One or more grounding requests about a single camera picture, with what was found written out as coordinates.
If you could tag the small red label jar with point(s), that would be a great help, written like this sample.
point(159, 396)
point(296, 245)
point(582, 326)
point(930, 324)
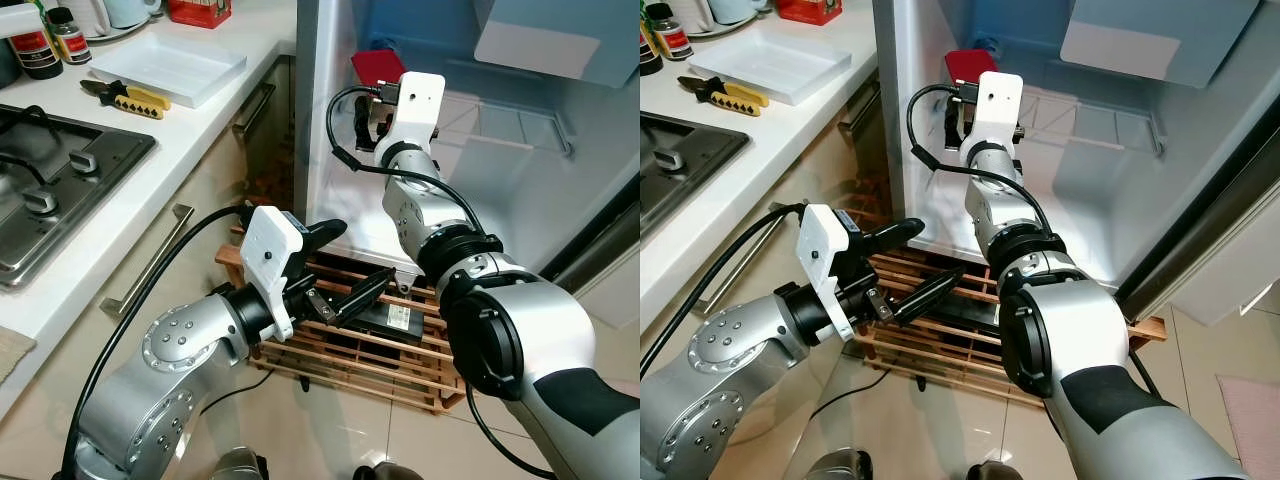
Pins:
point(70, 40)
point(670, 35)

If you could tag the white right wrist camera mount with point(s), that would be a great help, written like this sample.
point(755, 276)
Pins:
point(415, 105)
point(995, 105)

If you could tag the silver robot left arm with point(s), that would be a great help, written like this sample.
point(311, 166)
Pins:
point(150, 400)
point(700, 400)

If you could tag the white tray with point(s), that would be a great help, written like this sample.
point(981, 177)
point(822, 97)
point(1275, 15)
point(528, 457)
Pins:
point(770, 68)
point(170, 70)

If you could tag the large red label jar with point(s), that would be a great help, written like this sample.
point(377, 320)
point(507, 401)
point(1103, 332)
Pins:
point(35, 55)
point(650, 50)

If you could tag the red box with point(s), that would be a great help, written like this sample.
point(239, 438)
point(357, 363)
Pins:
point(808, 10)
point(200, 12)

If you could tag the cream mug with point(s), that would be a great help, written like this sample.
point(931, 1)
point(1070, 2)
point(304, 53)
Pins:
point(85, 12)

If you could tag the black box white label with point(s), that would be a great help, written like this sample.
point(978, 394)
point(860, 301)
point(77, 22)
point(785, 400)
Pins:
point(400, 335)
point(975, 318)

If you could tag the steel gas stove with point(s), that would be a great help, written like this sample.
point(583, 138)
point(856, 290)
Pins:
point(700, 170)
point(100, 185)

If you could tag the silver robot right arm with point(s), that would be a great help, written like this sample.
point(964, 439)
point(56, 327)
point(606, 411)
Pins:
point(1080, 330)
point(520, 340)

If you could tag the pale blue mug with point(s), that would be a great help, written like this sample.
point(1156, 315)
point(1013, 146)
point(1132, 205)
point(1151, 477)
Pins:
point(130, 10)
point(735, 8)

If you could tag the pink floor rug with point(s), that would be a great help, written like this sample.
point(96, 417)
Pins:
point(1255, 430)

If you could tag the silver stove knob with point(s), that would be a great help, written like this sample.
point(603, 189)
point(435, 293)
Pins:
point(40, 201)
point(83, 162)
point(668, 160)

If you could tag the grey freezer compartment flap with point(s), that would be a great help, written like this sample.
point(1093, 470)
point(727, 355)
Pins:
point(560, 40)
point(1160, 40)

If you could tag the wooden slatted rack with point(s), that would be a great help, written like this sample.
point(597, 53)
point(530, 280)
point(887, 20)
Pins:
point(230, 258)
point(1148, 328)

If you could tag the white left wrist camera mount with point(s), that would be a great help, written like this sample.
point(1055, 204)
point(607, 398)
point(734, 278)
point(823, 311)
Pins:
point(828, 260)
point(268, 260)

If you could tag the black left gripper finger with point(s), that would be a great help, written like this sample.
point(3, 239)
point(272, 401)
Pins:
point(895, 237)
point(362, 297)
point(925, 295)
point(325, 235)

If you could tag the beige woven counter mat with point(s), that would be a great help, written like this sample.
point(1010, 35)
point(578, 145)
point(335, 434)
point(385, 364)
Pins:
point(12, 352)

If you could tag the red packet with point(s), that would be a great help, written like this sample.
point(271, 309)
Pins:
point(378, 68)
point(970, 65)

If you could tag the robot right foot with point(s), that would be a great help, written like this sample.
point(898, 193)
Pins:
point(992, 472)
point(385, 472)

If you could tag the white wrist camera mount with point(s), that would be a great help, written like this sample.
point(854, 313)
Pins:
point(268, 260)
point(415, 105)
point(828, 260)
point(995, 105)

